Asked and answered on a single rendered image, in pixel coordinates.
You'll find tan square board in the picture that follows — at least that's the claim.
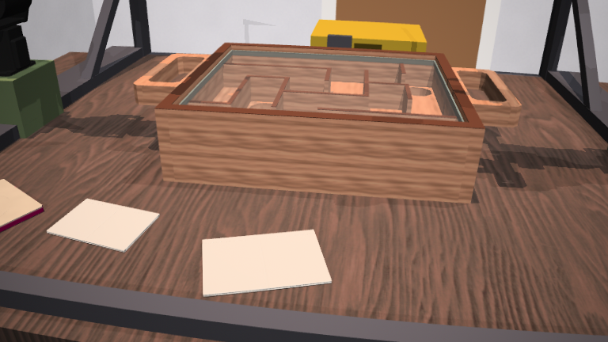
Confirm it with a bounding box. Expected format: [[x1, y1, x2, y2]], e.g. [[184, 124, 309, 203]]
[[0, 179, 44, 232]]

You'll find wooden maze board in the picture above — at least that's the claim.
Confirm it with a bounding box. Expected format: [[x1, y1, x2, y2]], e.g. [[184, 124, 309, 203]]
[[134, 43, 522, 203]]

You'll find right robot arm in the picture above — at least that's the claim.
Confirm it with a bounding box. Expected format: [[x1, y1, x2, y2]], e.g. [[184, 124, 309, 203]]
[[0, 0, 36, 77]]

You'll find cream flat square panel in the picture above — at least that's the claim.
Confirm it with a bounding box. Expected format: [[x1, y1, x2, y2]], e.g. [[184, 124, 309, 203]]
[[47, 199, 160, 253]]

